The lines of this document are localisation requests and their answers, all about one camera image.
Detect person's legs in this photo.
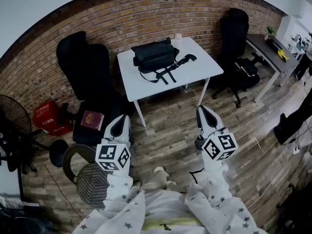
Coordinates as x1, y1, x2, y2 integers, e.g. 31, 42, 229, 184
141, 166, 178, 192

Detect black office chair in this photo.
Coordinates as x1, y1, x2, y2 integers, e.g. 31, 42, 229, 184
56, 31, 134, 147
211, 8, 266, 109

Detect maroon book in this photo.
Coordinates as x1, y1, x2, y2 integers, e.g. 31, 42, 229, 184
80, 110, 105, 131

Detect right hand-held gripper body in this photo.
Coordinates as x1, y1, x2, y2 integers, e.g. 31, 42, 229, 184
194, 127, 238, 162

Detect black leather bag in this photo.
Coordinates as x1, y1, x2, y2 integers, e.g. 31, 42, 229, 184
131, 37, 197, 85

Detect grey desk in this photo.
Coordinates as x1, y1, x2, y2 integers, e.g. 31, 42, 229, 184
245, 33, 300, 103

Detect white cable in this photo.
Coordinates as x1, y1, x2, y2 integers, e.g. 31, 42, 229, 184
246, 152, 293, 209

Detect person's torso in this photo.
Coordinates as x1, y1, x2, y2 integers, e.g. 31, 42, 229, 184
141, 189, 205, 234

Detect red plastic crate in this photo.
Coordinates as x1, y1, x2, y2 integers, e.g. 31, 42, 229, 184
33, 100, 74, 137

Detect white square table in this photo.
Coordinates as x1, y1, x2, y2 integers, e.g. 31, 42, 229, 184
116, 37, 224, 128

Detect white cabinet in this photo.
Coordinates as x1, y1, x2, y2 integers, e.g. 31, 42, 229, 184
277, 15, 308, 56

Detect black round stool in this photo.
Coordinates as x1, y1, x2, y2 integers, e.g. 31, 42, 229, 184
49, 139, 69, 168

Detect small green plant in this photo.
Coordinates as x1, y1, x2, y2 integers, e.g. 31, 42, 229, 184
264, 26, 276, 40

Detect person's right forearm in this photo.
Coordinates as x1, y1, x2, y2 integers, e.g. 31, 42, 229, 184
185, 158, 244, 219

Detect black standing fan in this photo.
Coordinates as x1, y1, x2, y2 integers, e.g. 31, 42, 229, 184
0, 94, 49, 175

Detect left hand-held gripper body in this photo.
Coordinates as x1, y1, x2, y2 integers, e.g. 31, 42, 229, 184
96, 136, 132, 172

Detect person's left forearm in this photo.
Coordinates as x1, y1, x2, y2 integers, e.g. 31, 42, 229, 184
101, 166, 147, 219

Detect yellow box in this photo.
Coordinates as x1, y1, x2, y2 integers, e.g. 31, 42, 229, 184
277, 49, 290, 62

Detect black cable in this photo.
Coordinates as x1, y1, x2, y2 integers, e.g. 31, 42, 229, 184
189, 169, 204, 185

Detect black box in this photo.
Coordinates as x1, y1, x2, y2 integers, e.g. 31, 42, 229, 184
265, 38, 285, 51

